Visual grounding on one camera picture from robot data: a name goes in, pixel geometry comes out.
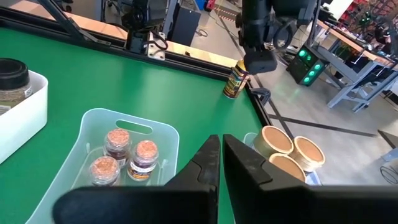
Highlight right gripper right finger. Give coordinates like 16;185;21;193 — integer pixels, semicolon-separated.
222;134;398;224

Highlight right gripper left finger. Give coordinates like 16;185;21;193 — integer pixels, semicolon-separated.
52;134;221;224

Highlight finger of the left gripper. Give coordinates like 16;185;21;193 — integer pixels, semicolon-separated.
243;49;279;75

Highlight yellow lid spice jar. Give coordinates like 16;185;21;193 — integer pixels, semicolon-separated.
222;58;250;100

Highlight wooden lid spice jar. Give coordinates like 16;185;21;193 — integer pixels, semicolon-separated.
253;125;295;159
269;152;307;187
290;136;326;173

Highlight white plastic bin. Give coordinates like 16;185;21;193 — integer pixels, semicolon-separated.
0;70;49;165

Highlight black lid herb jar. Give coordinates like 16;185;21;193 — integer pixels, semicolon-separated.
0;58;34;116

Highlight computer case green fans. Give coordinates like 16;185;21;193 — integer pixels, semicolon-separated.
285;43;330;87

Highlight black cabinet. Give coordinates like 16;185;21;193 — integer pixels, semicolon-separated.
169;4;202;47

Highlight grey metal workbench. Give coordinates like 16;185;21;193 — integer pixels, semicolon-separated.
306;18;398;113

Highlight green table mat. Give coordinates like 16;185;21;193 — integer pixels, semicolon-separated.
0;27;265;224

